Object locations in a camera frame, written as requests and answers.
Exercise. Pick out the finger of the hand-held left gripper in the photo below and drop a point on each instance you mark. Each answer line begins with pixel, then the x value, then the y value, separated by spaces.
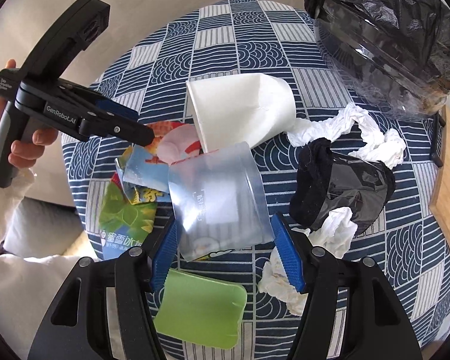
pixel 116 129
pixel 114 107

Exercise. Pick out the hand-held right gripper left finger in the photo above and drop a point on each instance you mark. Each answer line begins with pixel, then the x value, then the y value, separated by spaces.
pixel 165 257

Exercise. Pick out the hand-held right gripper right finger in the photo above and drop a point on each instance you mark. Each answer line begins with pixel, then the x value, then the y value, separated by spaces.
pixel 287 255

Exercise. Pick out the pink red snack wrapper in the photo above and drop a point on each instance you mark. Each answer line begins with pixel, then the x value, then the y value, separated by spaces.
pixel 176 146

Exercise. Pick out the clear plastic cup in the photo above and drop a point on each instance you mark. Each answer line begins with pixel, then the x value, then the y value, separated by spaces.
pixel 217 198

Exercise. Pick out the clear plastic trash bin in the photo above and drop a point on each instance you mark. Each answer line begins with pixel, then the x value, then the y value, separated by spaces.
pixel 378 67

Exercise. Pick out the bin with black bag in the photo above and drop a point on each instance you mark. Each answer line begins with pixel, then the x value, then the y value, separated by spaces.
pixel 408 3

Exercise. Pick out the person's left forearm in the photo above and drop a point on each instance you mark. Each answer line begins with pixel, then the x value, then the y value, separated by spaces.
pixel 7 195

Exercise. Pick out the person's left hand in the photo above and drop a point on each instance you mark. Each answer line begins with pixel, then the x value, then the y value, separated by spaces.
pixel 26 150

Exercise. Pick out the silver blue foil wrapper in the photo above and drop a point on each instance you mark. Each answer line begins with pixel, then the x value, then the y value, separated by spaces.
pixel 138 168

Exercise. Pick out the green printed drink packet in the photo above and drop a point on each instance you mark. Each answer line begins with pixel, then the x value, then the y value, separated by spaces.
pixel 125 213

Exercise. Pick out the light green plastic box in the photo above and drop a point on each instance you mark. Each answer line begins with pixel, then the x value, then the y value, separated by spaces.
pixel 202 307

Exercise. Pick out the black sock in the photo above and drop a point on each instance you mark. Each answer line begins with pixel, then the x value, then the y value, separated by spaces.
pixel 309 187

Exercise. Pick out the black plastic film wrapper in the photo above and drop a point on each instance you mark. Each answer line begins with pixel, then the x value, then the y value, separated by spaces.
pixel 356 191

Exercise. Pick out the grey cushion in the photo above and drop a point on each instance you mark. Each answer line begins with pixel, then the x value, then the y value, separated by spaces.
pixel 41 225

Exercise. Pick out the crushed white paper cup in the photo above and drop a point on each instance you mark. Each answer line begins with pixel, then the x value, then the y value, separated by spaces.
pixel 240 108

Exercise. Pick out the long crumpled white tissue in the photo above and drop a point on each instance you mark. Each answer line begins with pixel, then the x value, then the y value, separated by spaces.
pixel 375 146

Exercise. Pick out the blue patterned round table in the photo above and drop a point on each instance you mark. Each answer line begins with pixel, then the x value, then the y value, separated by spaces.
pixel 247 45

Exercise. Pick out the person's white clothing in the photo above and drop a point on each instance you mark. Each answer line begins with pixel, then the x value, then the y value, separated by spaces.
pixel 22 300

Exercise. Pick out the black flat device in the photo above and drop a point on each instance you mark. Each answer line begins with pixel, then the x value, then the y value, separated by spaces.
pixel 437 146

